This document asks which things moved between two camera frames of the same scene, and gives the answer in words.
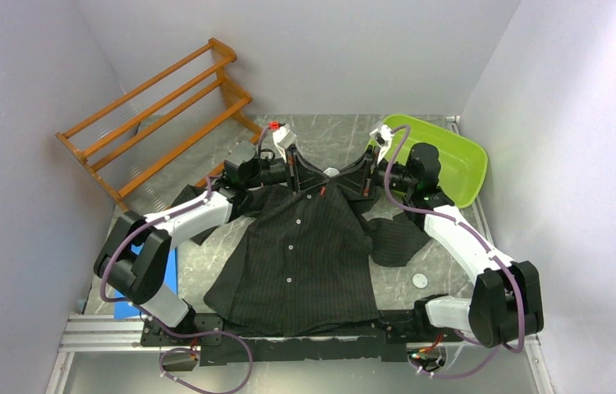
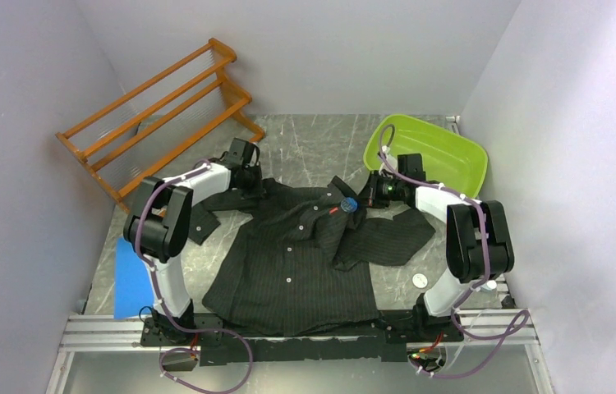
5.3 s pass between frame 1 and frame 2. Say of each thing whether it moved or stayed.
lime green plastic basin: stayed
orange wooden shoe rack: stayed
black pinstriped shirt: stayed
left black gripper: moved
